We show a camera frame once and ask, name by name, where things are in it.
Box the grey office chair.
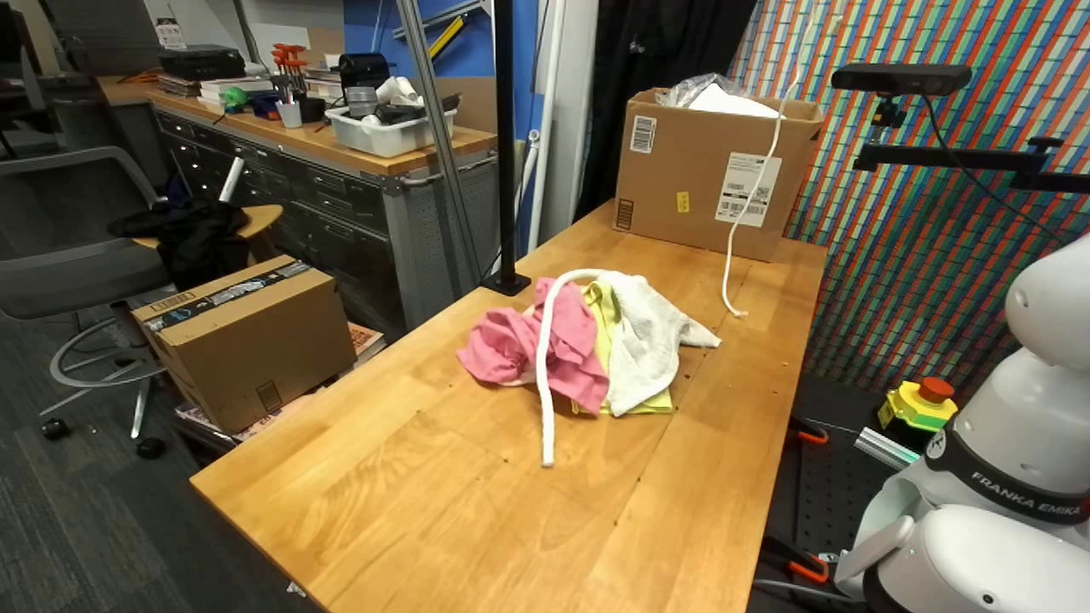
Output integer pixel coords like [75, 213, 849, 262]
[0, 144, 172, 446]

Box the yellow-green cloth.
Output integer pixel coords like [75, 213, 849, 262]
[580, 284, 680, 422]

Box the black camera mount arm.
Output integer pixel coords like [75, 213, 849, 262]
[849, 134, 1090, 197]

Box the clear plastic bag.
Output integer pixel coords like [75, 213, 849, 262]
[660, 69, 728, 112]

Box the white plastic bin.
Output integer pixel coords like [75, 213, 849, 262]
[322, 101, 463, 159]

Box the black pole stand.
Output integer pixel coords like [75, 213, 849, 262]
[482, 0, 535, 295]

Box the thin white rope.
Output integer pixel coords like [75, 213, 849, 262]
[714, 110, 789, 320]

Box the black curtain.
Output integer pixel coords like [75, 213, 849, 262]
[576, 0, 761, 218]

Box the black garment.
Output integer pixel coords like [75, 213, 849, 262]
[110, 197, 251, 286]

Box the cardboard box with black tape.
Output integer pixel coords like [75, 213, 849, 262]
[130, 253, 360, 436]

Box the blue panel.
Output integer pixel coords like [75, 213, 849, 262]
[336, 0, 538, 82]

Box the pink cloth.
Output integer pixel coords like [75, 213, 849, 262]
[456, 280, 612, 420]

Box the grey workbench with wooden top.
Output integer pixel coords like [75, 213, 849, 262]
[96, 71, 503, 337]

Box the silver metal pole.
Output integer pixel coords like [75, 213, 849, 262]
[392, 0, 477, 292]

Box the white ribbed towel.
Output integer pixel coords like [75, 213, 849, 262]
[590, 269, 725, 420]

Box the black case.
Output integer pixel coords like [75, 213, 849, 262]
[158, 44, 249, 82]

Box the thick white flat rope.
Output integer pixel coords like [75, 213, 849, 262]
[530, 265, 623, 469]

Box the yellow red emergency stop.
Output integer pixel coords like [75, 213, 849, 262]
[875, 371, 964, 436]

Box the white sheet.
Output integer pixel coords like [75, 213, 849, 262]
[683, 82, 789, 121]

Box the white pole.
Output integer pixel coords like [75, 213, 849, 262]
[524, 0, 568, 256]

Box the cardboard box with white label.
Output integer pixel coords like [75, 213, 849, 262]
[612, 84, 830, 265]

